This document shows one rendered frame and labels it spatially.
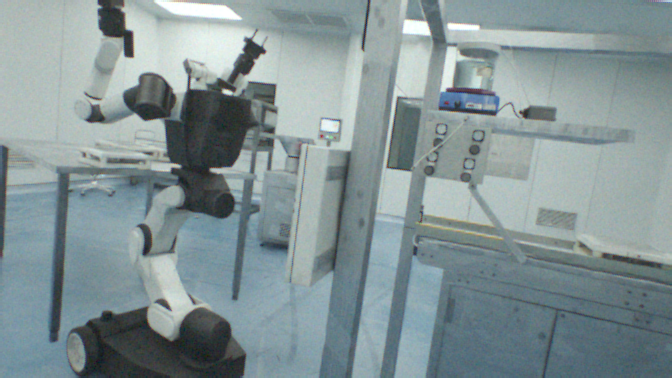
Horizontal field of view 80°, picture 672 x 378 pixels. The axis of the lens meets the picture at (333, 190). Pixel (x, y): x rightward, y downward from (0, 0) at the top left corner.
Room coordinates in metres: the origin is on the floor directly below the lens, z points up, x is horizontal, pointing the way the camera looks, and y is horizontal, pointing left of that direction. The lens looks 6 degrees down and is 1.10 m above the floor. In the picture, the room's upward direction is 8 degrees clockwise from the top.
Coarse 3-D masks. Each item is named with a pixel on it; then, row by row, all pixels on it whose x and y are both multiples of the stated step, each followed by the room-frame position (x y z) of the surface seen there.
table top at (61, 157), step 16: (16, 144) 2.41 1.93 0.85; (32, 144) 2.54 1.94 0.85; (48, 144) 2.69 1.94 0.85; (64, 144) 2.85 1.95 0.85; (80, 144) 3.03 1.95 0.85; (32, 160) 2.06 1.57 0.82; (48, 160) 1.89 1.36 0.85; (64, 160) 1.98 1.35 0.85; (144, 176) 2.05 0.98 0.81; (160, 176) 2.11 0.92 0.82; (176, 176) 2.18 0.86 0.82; (224, 176) 2.40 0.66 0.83; (240, 176) 2.49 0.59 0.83; (256, 176) 2.58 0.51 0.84
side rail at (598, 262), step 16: (416, 224) 1.43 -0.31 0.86; (464, 240) 1.38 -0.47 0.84; (480, 240) 1.37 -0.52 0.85; (496, 240) 1.35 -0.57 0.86; (544, 256) 1.30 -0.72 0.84; (560, 256) 1.29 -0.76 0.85; (576, 256) 1.27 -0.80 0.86; (592, 256) 1.26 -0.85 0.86; (624, 272) 1.23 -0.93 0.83; (640, 272) 1.22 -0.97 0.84; (656, 272) 1.21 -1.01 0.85
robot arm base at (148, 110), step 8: (152, 72) 1.48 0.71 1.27; (168, 88) 1.54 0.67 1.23; (168, 96) 1.52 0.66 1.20; (136, 104) 1.42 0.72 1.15; (144, 104) 1.41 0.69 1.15; (152, 104) 1.42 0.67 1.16; (168, 104) 1.50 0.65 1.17; (136, 112) 1.44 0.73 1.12; (144, 112) 1.44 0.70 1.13; (152, 112) 1.44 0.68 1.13; (160, 112) 1.45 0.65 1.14; (168, 112) 1.49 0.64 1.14; (144, 120) 1.49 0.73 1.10
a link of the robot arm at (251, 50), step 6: (246, 36) 1.97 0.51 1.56; (246, 42) 1.97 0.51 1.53; (252, 42) 1.98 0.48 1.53; (246, 48) 1.97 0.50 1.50; (252, 48) 1.98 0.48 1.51; (258, 48) 1.99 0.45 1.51; (240, 54) 1.97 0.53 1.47; (246, 54) 1.98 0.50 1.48; (252, 54) 1.99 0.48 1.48; (258, 54) 2.00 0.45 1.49; (264, 54) 2.02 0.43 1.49; (240, 60) 1.96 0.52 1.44; (246, 60) 1.96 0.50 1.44; (252, 60) 1.98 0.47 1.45; (246, 66) 1.97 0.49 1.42; (252, 66) 2.00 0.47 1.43
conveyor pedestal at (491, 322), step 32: (448, 288) 1.43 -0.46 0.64; (480, 288) 1.40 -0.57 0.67; (512, 288) 1.37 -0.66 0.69; (448, 320) 1.43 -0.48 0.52; (480, 320) 1.40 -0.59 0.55; (512, 320) 1.37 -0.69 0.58; (544, 320) 1.34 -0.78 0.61; (576, 320) 1.31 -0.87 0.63; (608, 320) 1.29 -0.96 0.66; (448, 352) 1.43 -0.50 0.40; (480, 352) 1.39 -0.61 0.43; (512, 352) 1.36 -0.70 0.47; (544, 352) 1.33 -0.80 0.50; (576, 352) 1.30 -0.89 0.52; (608, 352) 1.27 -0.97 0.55; (640, 352) 1.25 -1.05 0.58
